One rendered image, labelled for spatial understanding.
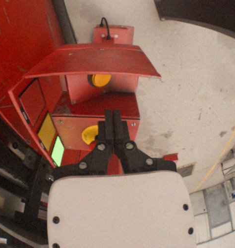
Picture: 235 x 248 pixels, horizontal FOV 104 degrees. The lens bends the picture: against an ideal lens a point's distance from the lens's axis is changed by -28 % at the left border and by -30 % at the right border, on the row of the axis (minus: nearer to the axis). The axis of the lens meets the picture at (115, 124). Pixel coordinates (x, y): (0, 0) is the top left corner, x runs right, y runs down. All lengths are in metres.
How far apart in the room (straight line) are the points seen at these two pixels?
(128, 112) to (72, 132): 0.11
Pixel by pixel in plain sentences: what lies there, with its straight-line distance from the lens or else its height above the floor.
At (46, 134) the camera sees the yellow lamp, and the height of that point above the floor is 0.82.
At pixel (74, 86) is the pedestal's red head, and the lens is 0.22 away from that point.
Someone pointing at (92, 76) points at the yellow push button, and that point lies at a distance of 0.22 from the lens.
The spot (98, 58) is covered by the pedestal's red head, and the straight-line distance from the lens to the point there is 0.18.
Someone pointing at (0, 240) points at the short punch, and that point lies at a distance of 0.55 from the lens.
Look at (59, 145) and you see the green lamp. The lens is 0.27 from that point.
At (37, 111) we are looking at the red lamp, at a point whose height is 0.81.
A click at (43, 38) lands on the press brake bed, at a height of 0.43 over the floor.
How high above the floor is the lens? 0.93
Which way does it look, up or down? 43 degrees down
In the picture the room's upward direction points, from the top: 180 degrees clockwise
